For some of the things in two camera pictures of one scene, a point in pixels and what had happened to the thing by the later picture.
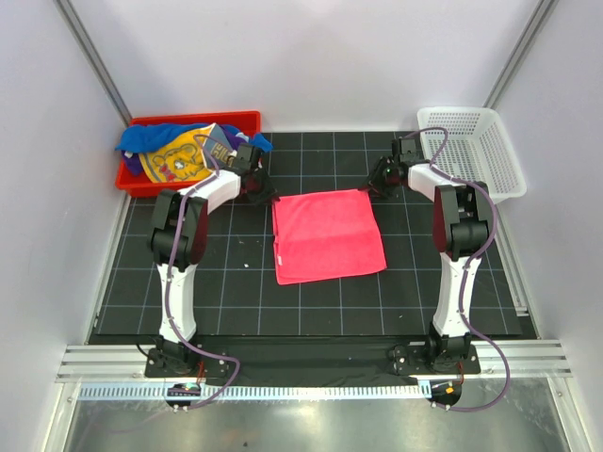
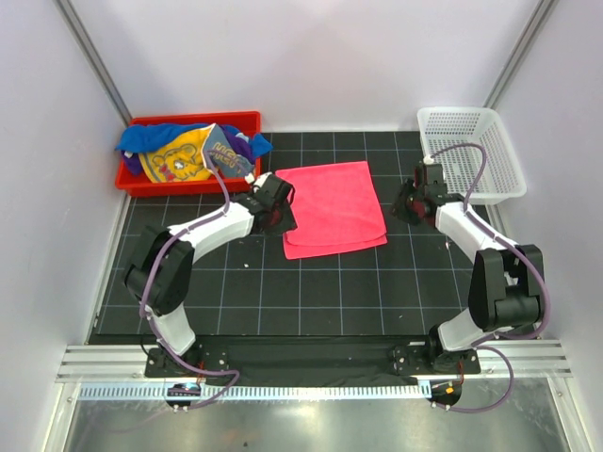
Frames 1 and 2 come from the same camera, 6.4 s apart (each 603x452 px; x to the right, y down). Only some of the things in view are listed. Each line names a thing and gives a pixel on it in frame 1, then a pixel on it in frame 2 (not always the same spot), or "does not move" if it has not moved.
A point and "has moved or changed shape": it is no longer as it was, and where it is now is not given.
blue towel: [141, 137] does not move
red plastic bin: [134, 185] does not move
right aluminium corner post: [517, 56] does not move
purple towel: [131, 158] does not move
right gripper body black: [382, 181] to [406, 205]
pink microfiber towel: [326, 235] has moved or changed shape
